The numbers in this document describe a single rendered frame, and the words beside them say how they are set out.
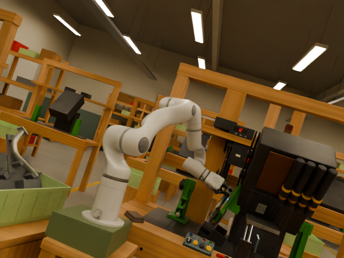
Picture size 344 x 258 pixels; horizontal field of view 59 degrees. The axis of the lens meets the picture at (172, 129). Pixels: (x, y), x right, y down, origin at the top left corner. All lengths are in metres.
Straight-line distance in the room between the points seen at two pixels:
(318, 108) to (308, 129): 10.15
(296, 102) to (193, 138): 0.80
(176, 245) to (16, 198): 0.79
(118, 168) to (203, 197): 0.98
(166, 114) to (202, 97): 10.52
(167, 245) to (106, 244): 0.44
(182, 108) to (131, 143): 0.37
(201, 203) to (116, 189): 0.96
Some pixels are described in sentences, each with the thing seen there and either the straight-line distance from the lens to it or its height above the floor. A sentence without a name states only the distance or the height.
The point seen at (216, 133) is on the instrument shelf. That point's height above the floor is 1.52.
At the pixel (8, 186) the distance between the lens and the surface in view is 1.74.
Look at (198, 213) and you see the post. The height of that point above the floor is 0.95.
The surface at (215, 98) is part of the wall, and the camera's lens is 11.99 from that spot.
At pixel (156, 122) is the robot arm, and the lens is 1.44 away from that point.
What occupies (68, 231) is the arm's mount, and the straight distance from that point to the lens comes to 1.35.
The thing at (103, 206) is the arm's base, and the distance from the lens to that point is 1.35.
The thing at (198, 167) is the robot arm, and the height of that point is 1.27.
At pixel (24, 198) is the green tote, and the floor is 0.92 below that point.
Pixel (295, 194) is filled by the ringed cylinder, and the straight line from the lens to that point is 1.61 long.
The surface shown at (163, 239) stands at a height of 0.89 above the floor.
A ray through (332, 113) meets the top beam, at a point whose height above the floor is 1.88.
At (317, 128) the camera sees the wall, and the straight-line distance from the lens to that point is 12.48.
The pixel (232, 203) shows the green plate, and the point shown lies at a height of 1.15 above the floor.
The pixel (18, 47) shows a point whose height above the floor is 2.13.
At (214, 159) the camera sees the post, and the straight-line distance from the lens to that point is 2.15.
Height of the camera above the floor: 1.40
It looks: 1 degrees up
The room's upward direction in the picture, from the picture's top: 19 degrees clockwise
